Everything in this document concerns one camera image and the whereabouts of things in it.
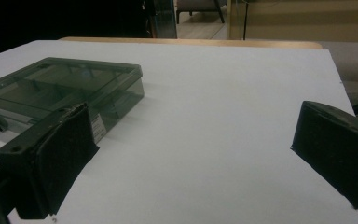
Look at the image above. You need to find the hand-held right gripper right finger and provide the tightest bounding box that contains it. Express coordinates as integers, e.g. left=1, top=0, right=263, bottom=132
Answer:
left=290, top=100, right=358, bottom=217

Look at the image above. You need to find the reflective metal cabinet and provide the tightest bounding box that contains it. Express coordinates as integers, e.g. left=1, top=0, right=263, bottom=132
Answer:
left=145, top=0, right=178, bottom=40

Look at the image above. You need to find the black hanging cable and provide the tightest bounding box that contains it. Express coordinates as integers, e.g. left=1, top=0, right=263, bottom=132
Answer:
left=242, top=0, right=250, bottom=41

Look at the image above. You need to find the dark chair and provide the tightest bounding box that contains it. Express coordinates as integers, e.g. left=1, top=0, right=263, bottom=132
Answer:
left=175, top=0, right=227, bottom=25

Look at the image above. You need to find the wooden table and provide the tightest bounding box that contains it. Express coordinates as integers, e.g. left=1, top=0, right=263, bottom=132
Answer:
left=59, top=36, right=324, bottom=50

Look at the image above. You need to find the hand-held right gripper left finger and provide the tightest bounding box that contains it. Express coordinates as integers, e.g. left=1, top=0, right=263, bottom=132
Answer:
left=0, top=102, right=101, bottom=220

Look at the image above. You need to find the green transparent organizer box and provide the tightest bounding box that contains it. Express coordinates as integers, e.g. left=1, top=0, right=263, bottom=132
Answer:
left=0, top=56, right=145, bottom=144

